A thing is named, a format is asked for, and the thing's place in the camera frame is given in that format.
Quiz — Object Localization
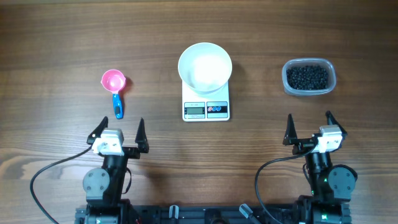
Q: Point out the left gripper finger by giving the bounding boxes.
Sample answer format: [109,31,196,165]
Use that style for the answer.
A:
[135,118,149,153]
[86,116,108,145]

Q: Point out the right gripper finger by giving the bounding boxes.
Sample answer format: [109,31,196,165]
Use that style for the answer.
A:
[282,114,298,146]
[325,111,348,136]

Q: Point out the pink scoop blue handle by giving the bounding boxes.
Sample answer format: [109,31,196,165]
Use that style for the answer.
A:
[101,69,126,119]

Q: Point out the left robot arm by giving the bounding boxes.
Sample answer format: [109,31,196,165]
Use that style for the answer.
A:
[75,116,149,224]

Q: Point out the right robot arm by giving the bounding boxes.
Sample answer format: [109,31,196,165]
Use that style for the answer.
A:
[283,111,358,223]

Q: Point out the white digital kitchen scale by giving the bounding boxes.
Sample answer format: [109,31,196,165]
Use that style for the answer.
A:
[182,83,230,122]

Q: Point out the white bowl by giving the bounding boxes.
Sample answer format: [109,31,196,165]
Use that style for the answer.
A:
[177,42,233,94]

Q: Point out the clear plastic bean container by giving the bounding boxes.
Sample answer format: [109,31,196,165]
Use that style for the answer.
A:
[282,58,336,96]

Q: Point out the black beans in container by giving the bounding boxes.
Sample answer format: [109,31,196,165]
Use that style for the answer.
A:
[286,65,328,90]

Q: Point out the right black camera cable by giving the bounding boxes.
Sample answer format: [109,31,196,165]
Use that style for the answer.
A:
[254,136,320,224]

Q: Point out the black camera cable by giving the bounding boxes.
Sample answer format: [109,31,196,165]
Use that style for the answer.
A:
[29,144,94,224]
[254,136,320,224]

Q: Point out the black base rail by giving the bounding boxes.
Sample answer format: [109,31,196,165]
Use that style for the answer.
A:
[75,204,352,224]

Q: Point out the left black camera cable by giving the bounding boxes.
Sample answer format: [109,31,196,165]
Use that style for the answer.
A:
[29,144,94,224]

